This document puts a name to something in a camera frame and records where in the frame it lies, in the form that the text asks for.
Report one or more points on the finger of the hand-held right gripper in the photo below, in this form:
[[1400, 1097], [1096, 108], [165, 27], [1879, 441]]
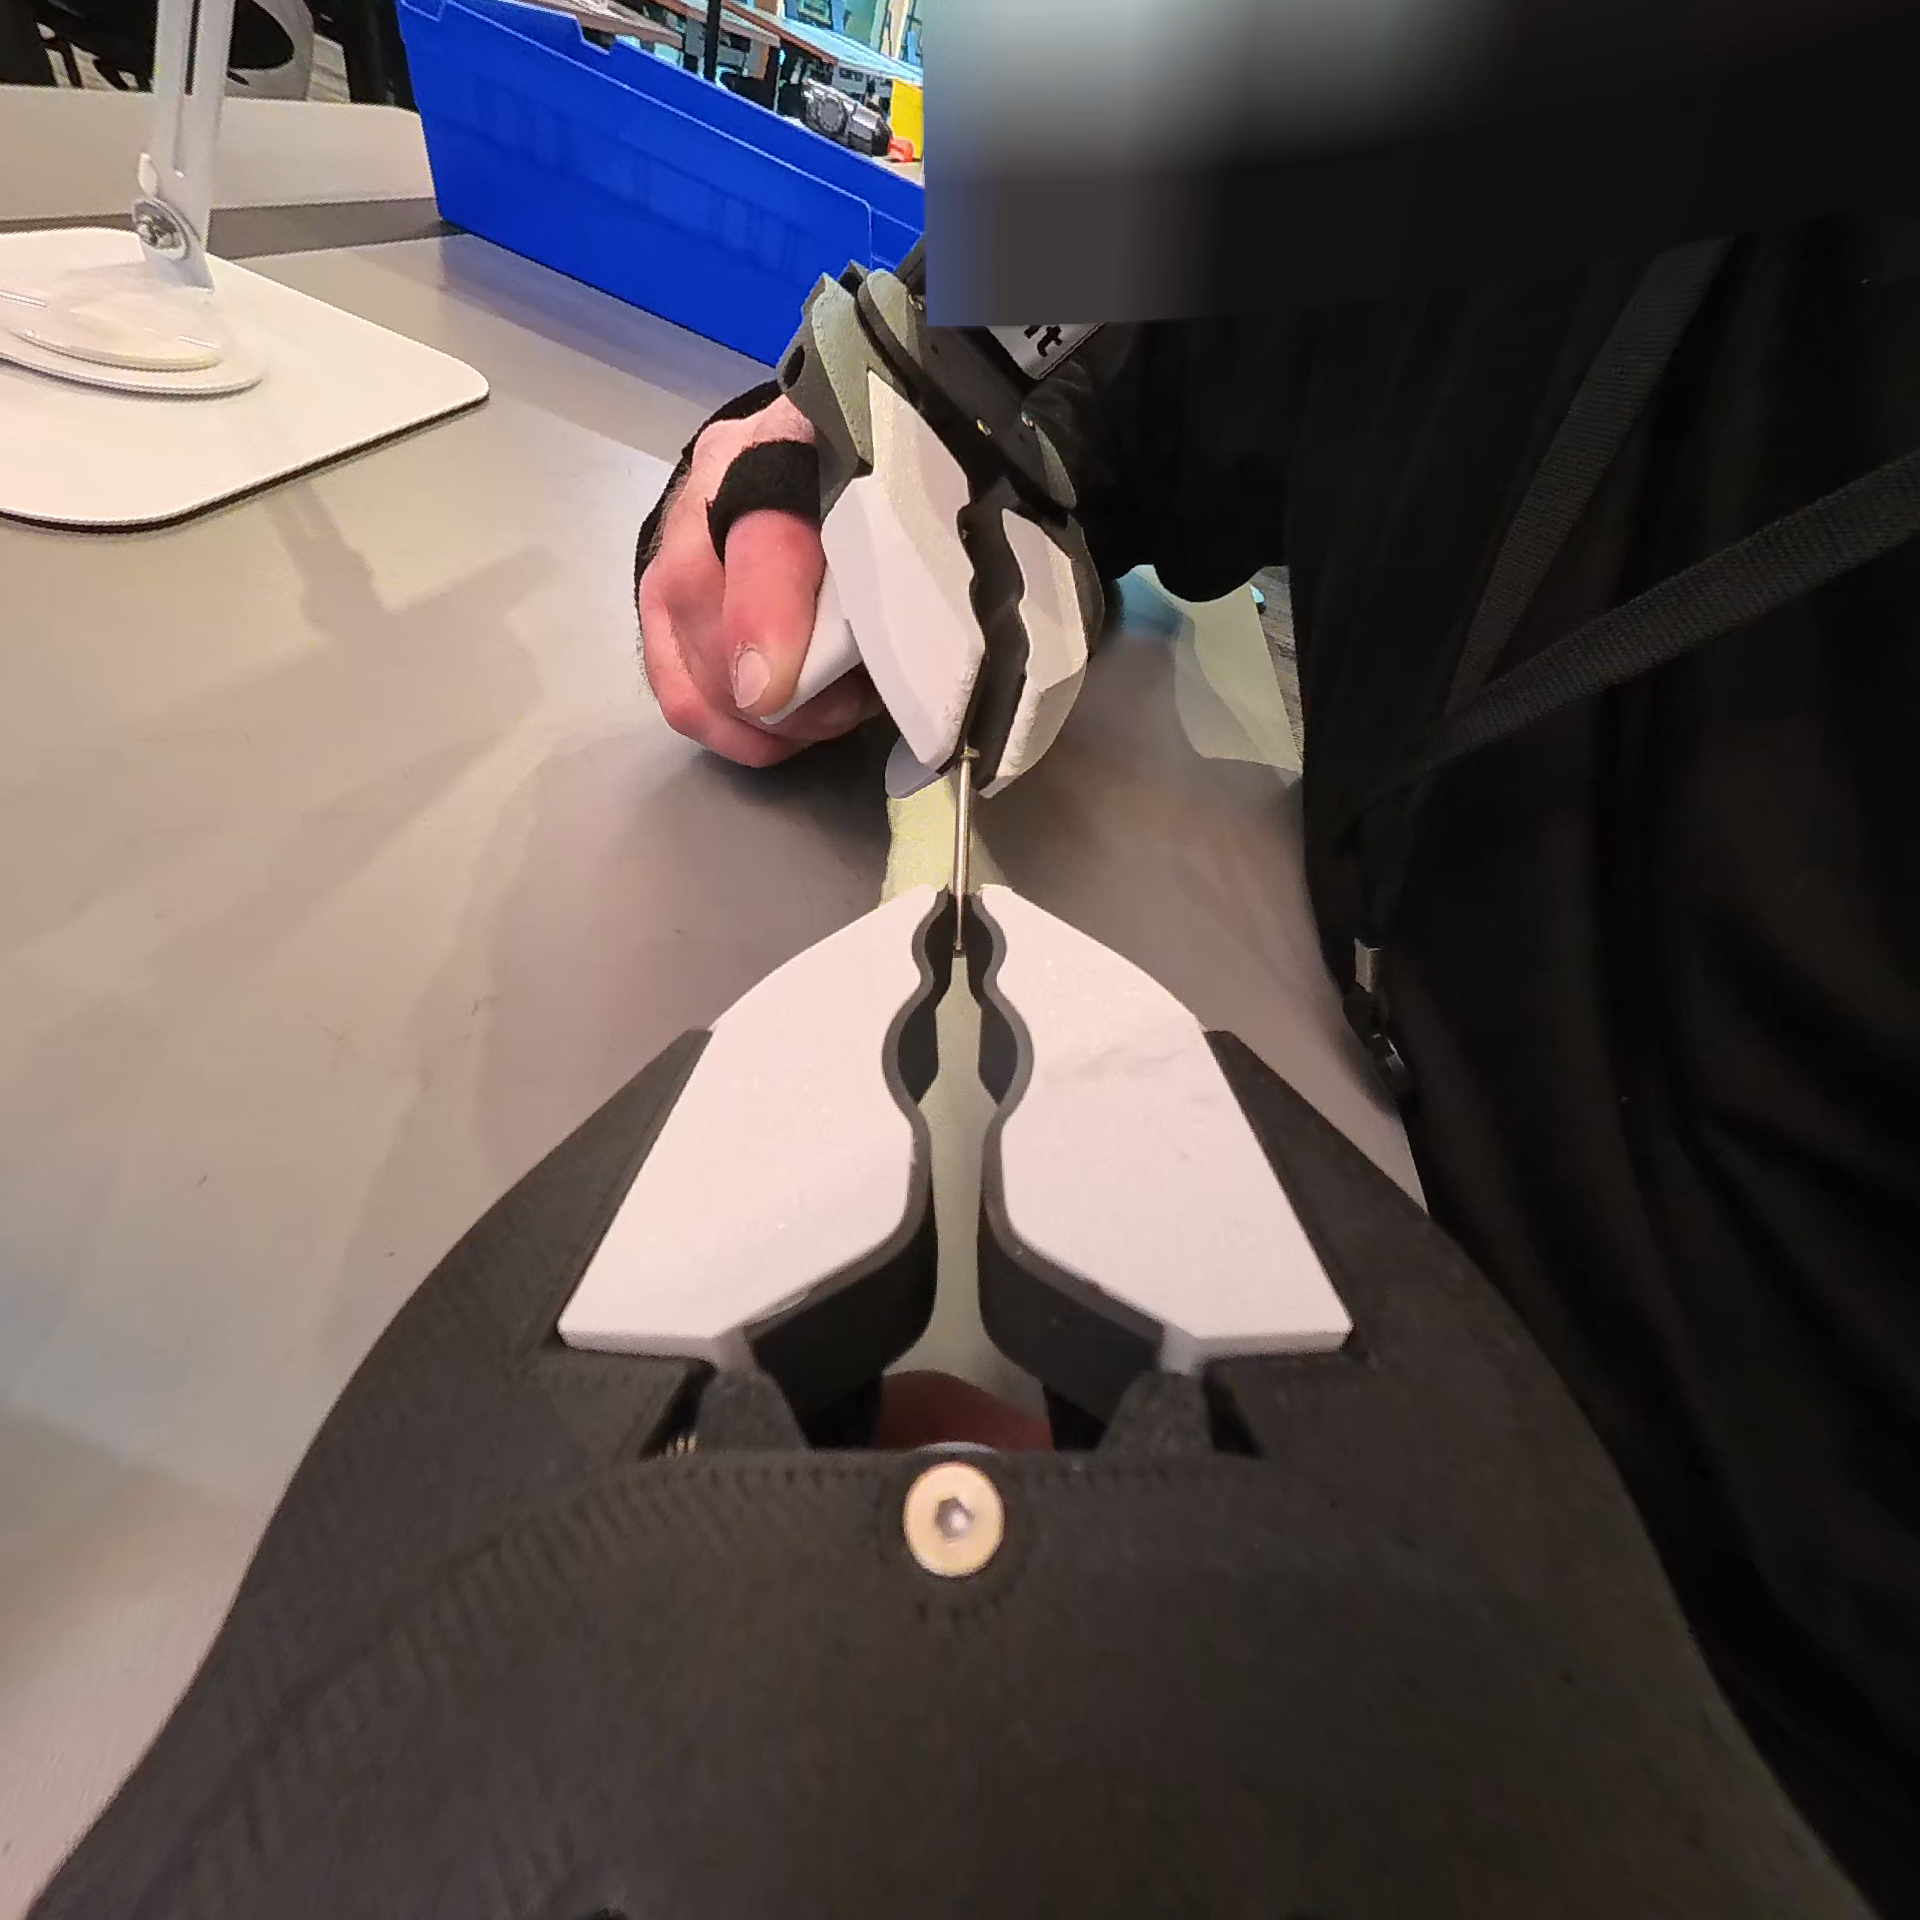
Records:
[[1052, 674], [909, 586]]

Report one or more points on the yellow container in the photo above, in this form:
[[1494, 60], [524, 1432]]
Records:
[[907, 100]]

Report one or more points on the grey desk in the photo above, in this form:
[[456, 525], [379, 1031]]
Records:
[[375, 839]]

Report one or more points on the person's black shirt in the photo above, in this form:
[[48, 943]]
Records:
[[1652, 1200]]

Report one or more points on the light grey table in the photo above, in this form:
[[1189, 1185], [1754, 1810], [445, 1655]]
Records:
[[300, 148]]

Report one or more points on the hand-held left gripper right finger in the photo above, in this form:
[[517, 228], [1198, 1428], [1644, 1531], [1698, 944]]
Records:
[[1162, 1185]]

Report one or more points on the black portable radio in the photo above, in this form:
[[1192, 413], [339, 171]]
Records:
[[845, 114]]

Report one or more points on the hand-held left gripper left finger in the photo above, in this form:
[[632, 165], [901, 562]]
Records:
[[751, 1185]]

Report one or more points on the person's right hand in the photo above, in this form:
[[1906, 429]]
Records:
[[699, 629]]

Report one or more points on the white flat base plate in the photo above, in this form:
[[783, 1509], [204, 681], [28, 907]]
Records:
[[346, 399]]

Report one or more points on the thin metal rod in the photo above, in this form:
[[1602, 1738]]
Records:
[[962, 839]]

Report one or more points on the blue plastic bin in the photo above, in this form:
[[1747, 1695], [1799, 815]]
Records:
[[629, 165]]

